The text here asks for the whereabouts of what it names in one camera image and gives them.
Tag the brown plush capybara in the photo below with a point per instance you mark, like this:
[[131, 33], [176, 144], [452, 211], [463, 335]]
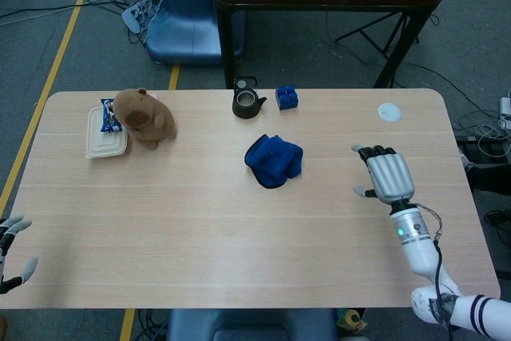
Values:
[[145, 119]]

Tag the blue-grey robot torso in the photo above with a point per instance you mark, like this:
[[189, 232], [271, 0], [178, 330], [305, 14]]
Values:
[[247, 323]]

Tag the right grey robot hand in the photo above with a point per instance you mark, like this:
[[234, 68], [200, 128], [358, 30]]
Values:
[[389, 175]]

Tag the black teapot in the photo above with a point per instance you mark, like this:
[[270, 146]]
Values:
[[244, 107]]

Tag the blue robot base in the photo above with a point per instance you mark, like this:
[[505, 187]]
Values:
[[183, 33]]

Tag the blue snack packet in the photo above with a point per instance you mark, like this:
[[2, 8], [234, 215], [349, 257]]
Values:
[[107, 117]]

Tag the blue cloth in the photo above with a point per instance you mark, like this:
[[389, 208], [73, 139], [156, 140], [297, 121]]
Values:
[[275, 161]]

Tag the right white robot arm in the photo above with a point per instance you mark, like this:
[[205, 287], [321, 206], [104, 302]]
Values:
[[417, 249]]

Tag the white power strip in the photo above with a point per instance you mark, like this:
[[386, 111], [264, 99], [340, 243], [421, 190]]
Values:
[[505, 111]]

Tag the white printed paper sheet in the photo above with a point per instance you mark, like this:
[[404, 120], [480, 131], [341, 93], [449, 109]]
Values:
[[133, 13]]

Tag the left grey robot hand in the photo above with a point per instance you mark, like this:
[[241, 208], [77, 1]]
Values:
[[5, 237]]

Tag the blue building block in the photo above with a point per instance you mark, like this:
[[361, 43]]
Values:
[[286, 98]]

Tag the beige lidded lunch box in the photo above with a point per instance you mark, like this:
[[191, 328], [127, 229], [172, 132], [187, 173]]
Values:
[[101, 143]]

